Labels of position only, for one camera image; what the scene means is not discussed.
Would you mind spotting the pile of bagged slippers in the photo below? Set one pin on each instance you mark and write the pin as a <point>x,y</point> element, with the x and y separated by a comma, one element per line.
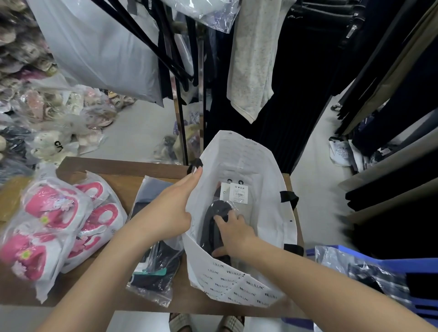
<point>24,68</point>

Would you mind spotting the person's left hand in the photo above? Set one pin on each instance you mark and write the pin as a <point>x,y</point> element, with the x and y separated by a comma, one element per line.
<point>167,212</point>

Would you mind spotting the rack of black trousers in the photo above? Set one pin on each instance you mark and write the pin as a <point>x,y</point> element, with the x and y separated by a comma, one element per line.
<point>301,85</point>

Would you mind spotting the person's left sandal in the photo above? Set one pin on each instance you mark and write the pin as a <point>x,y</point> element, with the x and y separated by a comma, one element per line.
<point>179,323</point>

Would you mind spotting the black socks packet yellow label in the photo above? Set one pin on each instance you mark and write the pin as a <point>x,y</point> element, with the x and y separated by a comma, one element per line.
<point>210,232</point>

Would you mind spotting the brown cardboard sheet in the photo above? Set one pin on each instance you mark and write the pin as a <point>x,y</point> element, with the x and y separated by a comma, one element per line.
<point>10,198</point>

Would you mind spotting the clear wrapped grey garment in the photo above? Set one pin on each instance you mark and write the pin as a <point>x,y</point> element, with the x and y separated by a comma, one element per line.
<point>212,13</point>

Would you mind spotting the metal clothes rack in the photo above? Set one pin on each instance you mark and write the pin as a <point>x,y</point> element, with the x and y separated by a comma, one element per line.
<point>201,102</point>

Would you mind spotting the blue plastic basket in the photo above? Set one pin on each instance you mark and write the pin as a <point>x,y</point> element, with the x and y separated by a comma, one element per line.
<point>421,270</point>

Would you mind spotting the bundle of black hangers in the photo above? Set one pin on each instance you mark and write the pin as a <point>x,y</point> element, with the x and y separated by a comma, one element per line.
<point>143,34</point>

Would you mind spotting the grey socks packet white label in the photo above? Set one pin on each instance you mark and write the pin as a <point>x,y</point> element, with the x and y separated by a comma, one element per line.
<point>239,193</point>

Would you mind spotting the row of hanging dark trousers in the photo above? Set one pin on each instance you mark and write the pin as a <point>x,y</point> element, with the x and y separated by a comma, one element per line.
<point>393,119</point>

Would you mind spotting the person's sandal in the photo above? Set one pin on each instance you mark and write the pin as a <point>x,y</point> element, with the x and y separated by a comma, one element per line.
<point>179,323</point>
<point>232,324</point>

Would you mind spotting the person's right sandal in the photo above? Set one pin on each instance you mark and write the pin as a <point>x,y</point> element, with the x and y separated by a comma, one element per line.
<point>232,324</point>

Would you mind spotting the speckled off-white shirt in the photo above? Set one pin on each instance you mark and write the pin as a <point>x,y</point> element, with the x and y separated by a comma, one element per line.
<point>253,68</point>

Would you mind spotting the pink sandals pack front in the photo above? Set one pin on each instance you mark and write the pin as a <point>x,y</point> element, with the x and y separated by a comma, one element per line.
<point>48,208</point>

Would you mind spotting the black socks packet white label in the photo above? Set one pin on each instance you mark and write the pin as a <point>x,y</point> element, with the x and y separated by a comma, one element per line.
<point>224,193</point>

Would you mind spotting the person's left forearm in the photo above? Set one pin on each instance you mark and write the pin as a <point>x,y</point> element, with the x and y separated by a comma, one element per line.
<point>95,280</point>

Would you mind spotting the person's right hand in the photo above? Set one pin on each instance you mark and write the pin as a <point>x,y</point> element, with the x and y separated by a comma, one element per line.
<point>237,236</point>

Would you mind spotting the clear bag plaid garment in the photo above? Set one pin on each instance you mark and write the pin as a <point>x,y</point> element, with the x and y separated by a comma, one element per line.
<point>369,273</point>

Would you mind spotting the pink sandals pack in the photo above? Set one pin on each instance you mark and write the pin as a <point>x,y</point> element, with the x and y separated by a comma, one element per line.
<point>102,215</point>
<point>48,208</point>

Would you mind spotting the person's right forearm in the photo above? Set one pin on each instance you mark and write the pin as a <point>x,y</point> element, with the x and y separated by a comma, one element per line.
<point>325,294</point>

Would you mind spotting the large white plastic bag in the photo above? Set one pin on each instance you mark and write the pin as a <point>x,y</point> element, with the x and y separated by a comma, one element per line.
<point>95,51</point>

